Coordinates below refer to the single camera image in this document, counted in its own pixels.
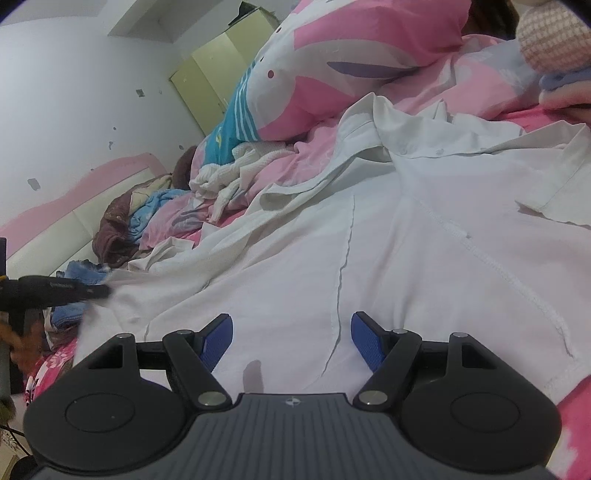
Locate person's left hand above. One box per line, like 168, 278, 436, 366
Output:
9, 318, 47, 372

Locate light blue cloth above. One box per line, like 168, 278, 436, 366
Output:
129, 187, 190, 243

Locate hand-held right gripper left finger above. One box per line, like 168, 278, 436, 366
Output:
86, 313, 233, 409

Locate lavender folded cloth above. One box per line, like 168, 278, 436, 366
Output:
538, 71, 591, 93

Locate white knit sweater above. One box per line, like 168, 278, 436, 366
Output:
189, 141, 296, 222

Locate white shirt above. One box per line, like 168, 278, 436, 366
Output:
76, 92, 591, 407

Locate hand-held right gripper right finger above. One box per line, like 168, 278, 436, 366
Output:
351, 312, 498, 411

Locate brown wooden door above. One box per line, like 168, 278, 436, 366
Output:
464, 0, 522, 40

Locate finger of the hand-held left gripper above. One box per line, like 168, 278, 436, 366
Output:
69, 281, 112, 304

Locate pink knit folded sweater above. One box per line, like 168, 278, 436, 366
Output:
515, 0, 591, 75

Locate yellow-green wardrobe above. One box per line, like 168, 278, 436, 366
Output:
168, 11, 282, 137

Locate pink white printed pillow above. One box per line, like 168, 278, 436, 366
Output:
203, 0, 481, 167

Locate pile of crumpled clothes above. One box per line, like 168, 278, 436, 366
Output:
92, 145, 199, 273

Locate blue denim jeans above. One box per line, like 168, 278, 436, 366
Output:
44, 261, 112, 333

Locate pink printed quilt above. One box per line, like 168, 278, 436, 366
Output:
139, 34, 546, 250

